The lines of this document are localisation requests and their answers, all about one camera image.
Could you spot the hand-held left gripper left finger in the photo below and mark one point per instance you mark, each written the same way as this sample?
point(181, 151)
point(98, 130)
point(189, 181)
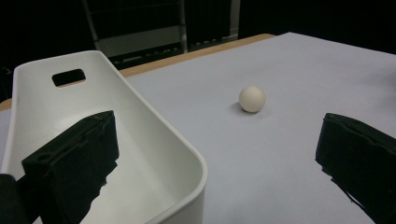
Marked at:
point(71, 161)

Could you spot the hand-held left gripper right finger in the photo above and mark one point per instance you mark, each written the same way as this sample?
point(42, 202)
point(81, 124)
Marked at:
point(361, 155)

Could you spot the white plastic bin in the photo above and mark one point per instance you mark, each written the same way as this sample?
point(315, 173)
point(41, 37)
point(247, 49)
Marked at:
point(140, 140)

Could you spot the white ball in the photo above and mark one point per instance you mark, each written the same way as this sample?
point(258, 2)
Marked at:
point(252, 99)

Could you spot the metal stand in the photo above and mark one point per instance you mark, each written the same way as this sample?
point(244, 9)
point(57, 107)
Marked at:
point(140, 40)

